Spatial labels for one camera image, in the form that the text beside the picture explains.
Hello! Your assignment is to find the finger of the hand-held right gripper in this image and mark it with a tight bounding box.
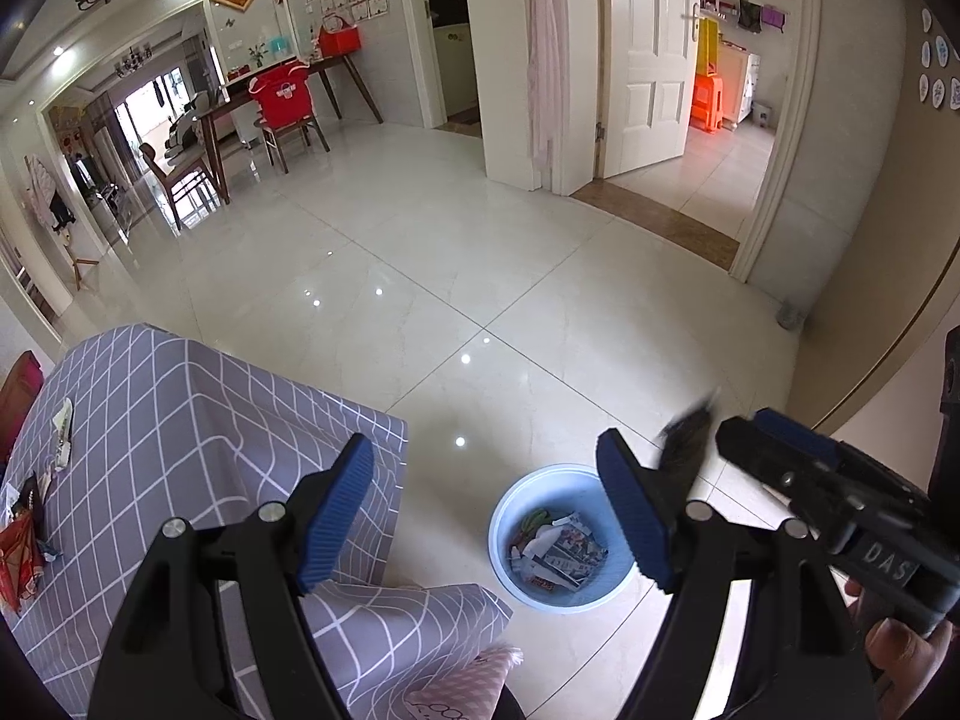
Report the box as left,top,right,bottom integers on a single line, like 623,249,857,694
754,409,927,500
716,418,863,533

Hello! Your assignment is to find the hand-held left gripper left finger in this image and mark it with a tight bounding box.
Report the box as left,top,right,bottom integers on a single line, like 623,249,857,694
88,433,376,720

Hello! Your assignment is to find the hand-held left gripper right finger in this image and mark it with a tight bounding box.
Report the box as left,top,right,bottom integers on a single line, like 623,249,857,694
595,427,878,720

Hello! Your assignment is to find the black wrapper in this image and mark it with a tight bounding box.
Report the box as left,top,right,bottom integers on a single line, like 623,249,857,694
658,386,722,496

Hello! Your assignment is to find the light blue waste bin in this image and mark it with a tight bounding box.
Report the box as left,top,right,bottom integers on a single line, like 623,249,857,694
487,463,646,614

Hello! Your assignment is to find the person's right hand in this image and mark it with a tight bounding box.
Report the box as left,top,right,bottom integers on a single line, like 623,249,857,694
844,577,953,720

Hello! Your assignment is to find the printed paper packet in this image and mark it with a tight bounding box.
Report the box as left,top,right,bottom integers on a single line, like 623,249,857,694
525,514,610,590

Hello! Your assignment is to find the grey checked tablecloth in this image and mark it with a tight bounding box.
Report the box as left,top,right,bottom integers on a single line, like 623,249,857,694
0,322,518,720

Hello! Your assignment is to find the pink checked cloth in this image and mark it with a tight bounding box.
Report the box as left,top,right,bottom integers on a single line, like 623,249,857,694
405,645,522,720

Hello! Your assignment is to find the green white packet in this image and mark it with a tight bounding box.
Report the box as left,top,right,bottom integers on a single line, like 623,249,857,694
51,397,76,472

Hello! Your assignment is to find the dark striped packet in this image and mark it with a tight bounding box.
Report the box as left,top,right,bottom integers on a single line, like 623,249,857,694
15,474,47,541

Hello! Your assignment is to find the red snack wrapper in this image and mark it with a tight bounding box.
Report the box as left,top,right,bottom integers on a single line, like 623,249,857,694
0,510,47,616

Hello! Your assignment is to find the red brown bench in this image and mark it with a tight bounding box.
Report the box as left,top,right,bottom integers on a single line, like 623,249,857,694
0,349,46,462

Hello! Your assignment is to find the orange plastic stool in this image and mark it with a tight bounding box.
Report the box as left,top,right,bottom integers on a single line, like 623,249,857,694
691,73,727,132

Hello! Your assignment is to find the white cabinet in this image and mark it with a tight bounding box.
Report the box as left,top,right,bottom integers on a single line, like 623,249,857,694
720,45,766,125

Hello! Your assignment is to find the wooden chair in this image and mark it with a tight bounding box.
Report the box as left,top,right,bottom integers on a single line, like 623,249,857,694
139,142,218,230

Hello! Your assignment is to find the white panel door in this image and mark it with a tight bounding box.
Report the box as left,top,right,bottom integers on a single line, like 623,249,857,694
604,0,702,181

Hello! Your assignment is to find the grey sofa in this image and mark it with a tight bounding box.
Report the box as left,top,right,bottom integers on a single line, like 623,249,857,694
166,101,202,157

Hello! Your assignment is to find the chair with red cover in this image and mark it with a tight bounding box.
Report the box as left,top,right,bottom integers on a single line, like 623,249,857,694
250,64,331,173

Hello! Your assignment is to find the coat stand with clothes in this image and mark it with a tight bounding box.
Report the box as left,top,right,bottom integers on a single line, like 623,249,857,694
26,154,98,293

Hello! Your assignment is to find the wooden dining table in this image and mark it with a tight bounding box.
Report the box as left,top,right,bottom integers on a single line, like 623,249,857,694
196,56,385,205

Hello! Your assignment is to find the pink lace curtain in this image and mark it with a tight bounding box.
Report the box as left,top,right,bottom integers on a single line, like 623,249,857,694
525,0,571,192

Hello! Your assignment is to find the red bag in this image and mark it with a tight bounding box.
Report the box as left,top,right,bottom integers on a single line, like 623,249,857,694
319,13,361,57

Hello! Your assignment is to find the group of wall plates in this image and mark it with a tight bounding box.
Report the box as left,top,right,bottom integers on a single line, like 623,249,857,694
919,7,960,110

